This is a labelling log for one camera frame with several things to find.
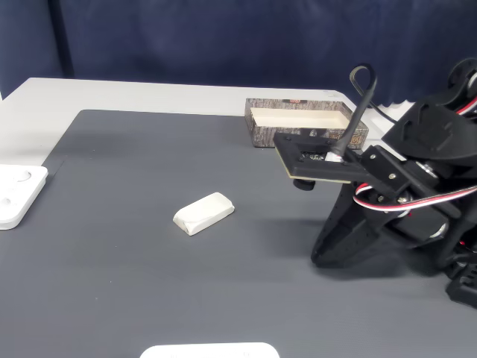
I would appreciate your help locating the dark blue curtain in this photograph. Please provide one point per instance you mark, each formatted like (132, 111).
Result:
(186, 37)

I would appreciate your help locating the black camera module with mount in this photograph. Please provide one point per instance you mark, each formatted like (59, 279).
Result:
(316, 171)

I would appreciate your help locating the white flat device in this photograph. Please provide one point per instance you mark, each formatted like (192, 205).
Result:
(208, 351)

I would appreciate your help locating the white tray with round wells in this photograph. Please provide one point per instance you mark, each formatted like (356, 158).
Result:
(22, 201)

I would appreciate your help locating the bark patterned cardboard box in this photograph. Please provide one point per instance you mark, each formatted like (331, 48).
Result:
(268, 136)

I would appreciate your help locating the white block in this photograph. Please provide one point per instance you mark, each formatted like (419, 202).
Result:
(203, 212)

